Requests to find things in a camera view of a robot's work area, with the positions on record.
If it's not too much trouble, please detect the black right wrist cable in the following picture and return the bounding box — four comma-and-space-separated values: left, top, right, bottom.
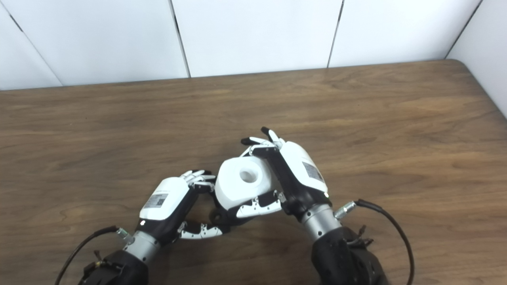
335, 199, 415, 285

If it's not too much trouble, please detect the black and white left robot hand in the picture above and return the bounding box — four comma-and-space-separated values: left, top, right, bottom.
137, 169, 228, 246

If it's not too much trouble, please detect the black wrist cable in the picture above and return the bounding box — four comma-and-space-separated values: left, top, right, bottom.
335, 199, 415, 285
55, 226, 132, 285

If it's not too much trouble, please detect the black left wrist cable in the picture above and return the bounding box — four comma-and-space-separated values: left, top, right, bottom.
55, 226, 132, 285

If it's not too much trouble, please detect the black flanged metal part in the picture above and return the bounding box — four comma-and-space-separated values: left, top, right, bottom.
209, 205, 239, 229

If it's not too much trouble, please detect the round white plastic piece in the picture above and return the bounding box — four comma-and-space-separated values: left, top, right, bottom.
214, 156, 278, 211

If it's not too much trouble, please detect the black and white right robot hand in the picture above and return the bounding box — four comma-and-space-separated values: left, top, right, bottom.
236, 127, 331, 222

